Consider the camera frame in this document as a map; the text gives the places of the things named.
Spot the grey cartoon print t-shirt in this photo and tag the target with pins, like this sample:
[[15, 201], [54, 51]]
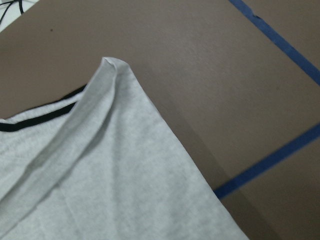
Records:
[[102, 164]]

